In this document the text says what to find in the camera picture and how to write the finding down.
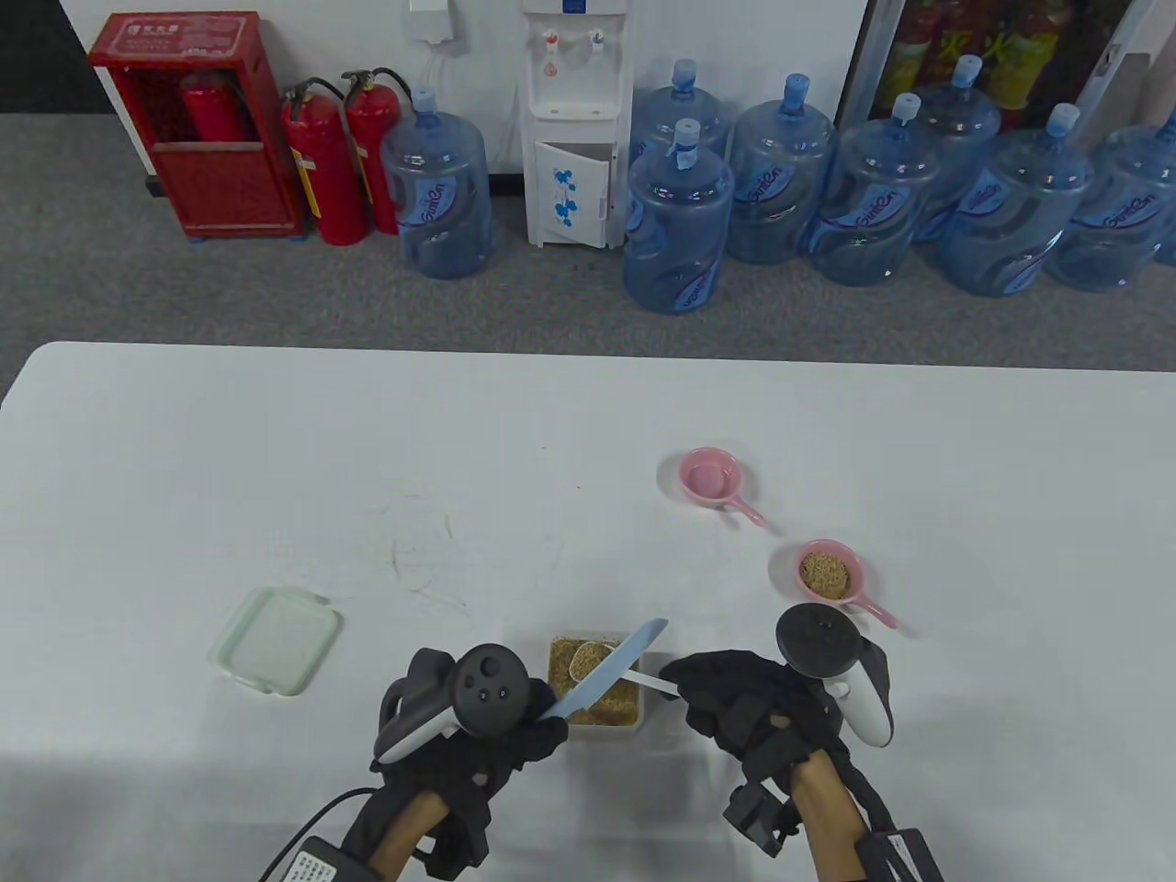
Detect person's left hand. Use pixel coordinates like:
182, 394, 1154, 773
370, 648, 569, 874

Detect person's right hand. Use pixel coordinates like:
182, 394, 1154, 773
660, 650, 851, 857

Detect white plastic coffee spoon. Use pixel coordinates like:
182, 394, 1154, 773
568, 642, 685, 696

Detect white sesame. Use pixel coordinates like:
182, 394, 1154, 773
549, 639, 640, 727

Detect clear plastic food container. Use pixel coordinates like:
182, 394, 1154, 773
544, 630, 646, 741

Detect light blue knife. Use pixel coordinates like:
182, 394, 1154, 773
539, 618, 670, 722

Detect clear green-rimmed container lid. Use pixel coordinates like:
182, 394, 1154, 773
208, 586, 344, 697

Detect person's left forearm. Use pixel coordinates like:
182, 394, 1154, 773
372, 792, 448, 878

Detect person's right forearm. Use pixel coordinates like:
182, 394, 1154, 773
790, 753, 874, 882

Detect row of blue water bottles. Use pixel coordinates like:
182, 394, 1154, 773
622, 55, 1176, 316

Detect blue water jug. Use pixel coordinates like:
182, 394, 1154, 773
380, 88, 494, 279

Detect red fire extinguisher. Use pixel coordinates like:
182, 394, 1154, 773
179, 73, 244, 141
280, 78, 370, 247
342, 69, 410, 236

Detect red fire extinguisher cabinet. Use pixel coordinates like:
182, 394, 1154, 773
89, 12, 309, 243

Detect white water dispenser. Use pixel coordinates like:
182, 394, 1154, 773
519, 0, 635, 251

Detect small pink handled dish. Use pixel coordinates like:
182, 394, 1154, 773
795, 539, 899, 631
678, 447, 766, 527

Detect black cable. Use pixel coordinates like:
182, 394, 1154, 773
845, 744, 897, 832
259, 786, 379, 882

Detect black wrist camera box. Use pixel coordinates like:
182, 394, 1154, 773
859, 827, 947, 882
289, 836, 373, 882

